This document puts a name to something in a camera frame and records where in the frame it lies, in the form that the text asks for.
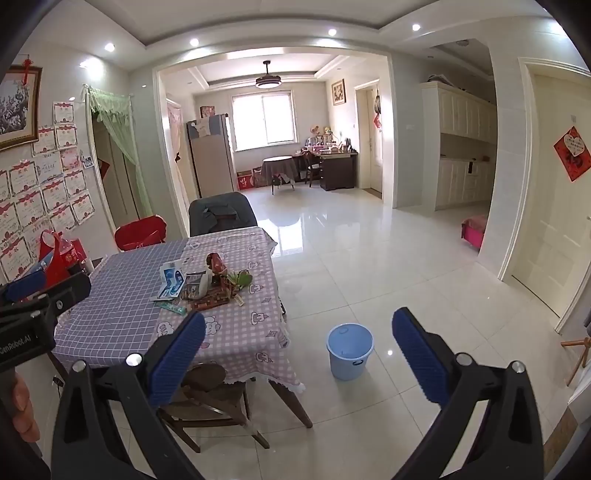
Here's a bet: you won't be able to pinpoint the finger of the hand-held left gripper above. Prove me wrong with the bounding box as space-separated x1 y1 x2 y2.
0 270 48 305
34 271 92 326

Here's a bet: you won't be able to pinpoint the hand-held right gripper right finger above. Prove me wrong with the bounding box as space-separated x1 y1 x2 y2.
390 307 544 480

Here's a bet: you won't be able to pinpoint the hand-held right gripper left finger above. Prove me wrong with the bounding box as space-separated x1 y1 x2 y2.
51 310 207 480

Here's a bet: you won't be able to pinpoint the brown red snack wrappers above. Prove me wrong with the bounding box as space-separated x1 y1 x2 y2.
191 285 235 313

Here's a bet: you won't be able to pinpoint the light blue plastic bucket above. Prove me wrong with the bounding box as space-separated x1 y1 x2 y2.
327 323 375 381

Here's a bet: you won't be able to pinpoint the silver wrapper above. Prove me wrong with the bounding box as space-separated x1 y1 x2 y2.
181 271 208 301

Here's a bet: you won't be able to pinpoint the white blue packet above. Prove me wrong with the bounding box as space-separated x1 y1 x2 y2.
154 260 186 302

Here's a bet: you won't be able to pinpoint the red snack packet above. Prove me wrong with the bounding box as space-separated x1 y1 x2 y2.
206 252 228 283

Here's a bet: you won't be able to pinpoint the person's left hand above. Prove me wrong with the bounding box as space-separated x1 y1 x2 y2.
14 371 42 444

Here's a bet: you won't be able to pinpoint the red gift bag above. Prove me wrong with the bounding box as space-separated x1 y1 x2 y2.
38 230 78 286

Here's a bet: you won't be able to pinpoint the blue grid tablecloth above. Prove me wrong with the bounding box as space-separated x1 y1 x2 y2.
52 237 195 370

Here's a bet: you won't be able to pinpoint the pink gingham tablecloth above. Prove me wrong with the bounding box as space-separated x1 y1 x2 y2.
154 227 301 393

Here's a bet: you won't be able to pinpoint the red chair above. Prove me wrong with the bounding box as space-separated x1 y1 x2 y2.
115 215 168 252

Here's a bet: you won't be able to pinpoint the wooden dining table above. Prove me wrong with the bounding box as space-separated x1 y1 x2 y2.
269 375 314 428

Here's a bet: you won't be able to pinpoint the pink stool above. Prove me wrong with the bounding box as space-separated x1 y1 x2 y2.
461 215 488 252

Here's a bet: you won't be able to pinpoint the chair with grey jacket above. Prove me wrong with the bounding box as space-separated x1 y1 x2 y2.
188 191 259 238

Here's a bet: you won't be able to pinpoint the wooden rack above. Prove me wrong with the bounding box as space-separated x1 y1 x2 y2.
561 337 591 387

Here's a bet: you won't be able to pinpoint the green lace door curtain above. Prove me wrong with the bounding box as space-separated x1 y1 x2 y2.
88 85 153 213

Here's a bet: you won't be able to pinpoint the cream panel door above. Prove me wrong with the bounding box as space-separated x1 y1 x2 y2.
510 58 591 333

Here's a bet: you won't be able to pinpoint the pink door curtain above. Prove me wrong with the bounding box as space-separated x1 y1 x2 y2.
166 99 195 204

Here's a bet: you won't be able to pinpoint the beige refrigerator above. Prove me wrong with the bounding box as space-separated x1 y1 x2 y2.
186 114 235 198

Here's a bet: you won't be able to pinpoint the dark wooden desk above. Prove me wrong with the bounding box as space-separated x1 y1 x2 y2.
302 150 359 191

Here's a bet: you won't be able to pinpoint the white interior door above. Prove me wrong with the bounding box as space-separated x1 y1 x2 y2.
367 88 384 193

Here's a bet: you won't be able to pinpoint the dark wooden desk chair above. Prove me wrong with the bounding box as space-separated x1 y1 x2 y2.
302 152 324 188

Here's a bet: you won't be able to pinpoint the round table with dark cloth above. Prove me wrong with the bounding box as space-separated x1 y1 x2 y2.
262 156 298 188

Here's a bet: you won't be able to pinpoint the clutter of small desk items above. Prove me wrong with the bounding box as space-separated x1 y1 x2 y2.
302 127 358 155

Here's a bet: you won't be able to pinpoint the bright window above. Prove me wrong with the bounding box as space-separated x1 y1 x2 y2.
231 92 296 151

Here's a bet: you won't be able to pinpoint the large red diamond decoration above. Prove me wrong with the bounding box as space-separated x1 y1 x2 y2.
553 127 591 182

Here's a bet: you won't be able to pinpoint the dark ceiling fan lamp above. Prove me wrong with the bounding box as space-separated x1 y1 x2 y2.
255 60 283 89

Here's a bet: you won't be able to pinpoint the wall of red bordered certificates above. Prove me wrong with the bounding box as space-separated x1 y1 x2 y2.
0 100 95 282

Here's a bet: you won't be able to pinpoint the gold framed wall picture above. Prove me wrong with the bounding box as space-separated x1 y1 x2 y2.
0 65 43 151

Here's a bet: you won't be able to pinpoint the cream wall cabinets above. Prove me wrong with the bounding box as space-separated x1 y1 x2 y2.
421 82 498 210

